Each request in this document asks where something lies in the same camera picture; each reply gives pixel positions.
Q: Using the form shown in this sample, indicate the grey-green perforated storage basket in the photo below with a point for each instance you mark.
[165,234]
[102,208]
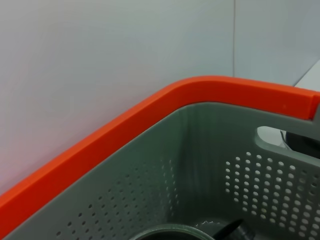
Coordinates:
[200,162]

